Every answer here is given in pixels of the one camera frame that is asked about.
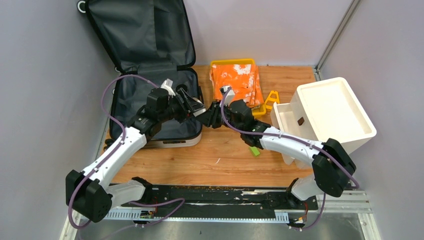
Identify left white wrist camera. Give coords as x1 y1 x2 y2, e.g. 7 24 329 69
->
160 78 176 96

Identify yellow plastic tray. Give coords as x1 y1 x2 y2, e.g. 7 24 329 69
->
210 58 268 117

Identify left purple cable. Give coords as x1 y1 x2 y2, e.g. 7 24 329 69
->
67 74 186 230

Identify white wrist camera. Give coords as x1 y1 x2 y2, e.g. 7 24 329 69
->
160 78 176 96
220 85 235 106

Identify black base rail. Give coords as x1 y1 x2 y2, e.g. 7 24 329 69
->
120 184 319 220

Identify black white space suitcase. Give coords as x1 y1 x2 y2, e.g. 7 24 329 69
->
77 0 203 145

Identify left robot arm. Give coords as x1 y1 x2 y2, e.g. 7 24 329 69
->
65 88 206 223

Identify small green block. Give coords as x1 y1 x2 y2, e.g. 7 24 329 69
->
249 147 261 157

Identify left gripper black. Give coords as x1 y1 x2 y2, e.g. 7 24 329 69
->
158 88 205 124

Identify yellow triangular bracket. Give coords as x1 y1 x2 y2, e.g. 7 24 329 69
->
264 90 280 111

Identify round black lid compact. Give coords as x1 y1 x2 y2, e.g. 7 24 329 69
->
176 84 189 95

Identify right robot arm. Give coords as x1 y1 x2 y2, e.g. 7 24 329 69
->
195 100 357 209

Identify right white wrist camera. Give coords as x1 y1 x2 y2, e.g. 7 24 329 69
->
220 85 235 106

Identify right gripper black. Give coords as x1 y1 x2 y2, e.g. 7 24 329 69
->
197 100 244 134

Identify white drawer cabinet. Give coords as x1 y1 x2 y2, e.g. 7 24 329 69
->
270 77 377 154

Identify orange tie-dye jeans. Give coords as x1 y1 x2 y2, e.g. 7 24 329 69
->
209 63 265 110

